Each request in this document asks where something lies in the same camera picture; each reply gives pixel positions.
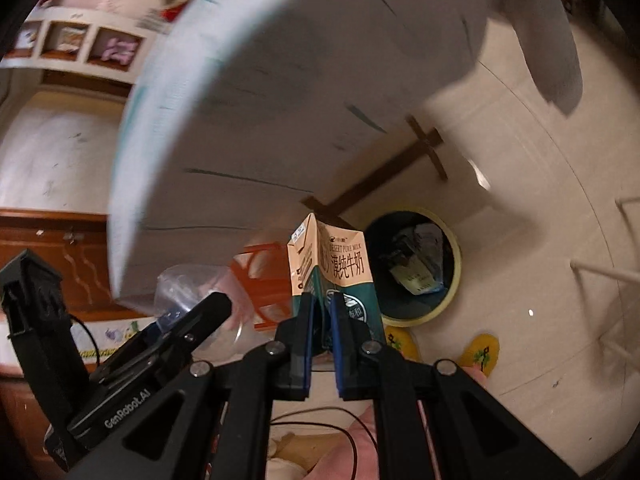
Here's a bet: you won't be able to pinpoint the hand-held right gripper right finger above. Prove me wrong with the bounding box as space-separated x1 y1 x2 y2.
331 291 581 480

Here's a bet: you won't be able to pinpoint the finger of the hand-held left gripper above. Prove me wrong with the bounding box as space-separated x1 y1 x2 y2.
90 311 177 374
147 291 234 356

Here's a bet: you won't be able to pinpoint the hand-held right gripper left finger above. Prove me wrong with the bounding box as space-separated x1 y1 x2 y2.
65 294 316 480

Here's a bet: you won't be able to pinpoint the clear plastic cup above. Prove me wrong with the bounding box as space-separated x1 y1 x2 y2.
155 262 266 361

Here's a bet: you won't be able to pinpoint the yellow rimmed trash bin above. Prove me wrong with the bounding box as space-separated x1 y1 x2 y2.
362 207 463 328

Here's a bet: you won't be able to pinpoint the tan green milk carton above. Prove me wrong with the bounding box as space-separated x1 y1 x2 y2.
286 212 387 356

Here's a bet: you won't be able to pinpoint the orange plastic stool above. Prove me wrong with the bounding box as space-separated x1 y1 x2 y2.
231 242 297 332

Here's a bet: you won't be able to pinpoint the person's pink pants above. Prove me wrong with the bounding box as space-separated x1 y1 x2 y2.
267 366 488 480

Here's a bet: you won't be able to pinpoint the pale printed wrapper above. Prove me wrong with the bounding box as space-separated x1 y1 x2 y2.
390 222 446 296

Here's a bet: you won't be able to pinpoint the brown wooden door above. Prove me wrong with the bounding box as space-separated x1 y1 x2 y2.
0 207 118 311

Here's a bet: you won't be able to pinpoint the table with leaf tablecloth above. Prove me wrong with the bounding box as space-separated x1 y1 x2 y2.
107 0 585 306

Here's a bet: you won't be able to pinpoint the pink dumbbells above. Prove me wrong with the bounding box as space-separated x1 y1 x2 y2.
100 37 140 63

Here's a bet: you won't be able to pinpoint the black cable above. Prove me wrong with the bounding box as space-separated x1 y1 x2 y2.
270 407 378 480

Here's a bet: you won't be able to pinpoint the wooden table frame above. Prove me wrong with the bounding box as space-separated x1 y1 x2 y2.
300 114 449 221

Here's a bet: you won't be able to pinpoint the wall niche shelf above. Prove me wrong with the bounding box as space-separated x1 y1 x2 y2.
0 17 153 86

